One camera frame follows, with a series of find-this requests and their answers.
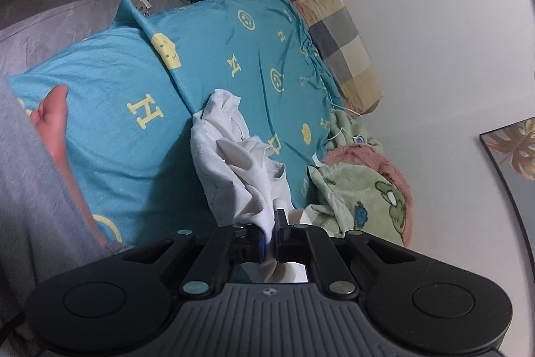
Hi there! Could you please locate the light green printed blanket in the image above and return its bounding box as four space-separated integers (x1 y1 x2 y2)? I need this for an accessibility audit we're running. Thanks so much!
302 108 407 247

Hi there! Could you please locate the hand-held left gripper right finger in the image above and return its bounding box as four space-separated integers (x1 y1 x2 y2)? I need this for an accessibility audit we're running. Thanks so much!
273 208 419 298

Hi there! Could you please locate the teal printed bed sheet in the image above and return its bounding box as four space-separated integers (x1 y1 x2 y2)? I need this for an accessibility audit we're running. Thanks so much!
6 0 346 246

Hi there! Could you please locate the leaf picture frame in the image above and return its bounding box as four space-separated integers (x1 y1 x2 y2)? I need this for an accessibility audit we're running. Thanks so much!
479 118 535 258

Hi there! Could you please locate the white cable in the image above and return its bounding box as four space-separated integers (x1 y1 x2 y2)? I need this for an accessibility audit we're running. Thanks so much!
324 88 365 147

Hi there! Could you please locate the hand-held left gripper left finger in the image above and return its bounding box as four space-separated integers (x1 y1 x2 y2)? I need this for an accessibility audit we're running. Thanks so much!
121 225 268 300

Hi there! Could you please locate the checkered pillow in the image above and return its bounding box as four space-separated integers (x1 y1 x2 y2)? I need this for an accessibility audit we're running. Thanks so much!
285 0 384 115

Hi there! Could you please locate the white t-shirt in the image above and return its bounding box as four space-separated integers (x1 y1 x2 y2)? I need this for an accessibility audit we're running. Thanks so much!
191 88 310 283

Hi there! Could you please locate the person's arm in grey sleeve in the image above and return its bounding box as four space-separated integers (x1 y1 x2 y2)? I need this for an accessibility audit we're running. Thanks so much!
0 82 126 342

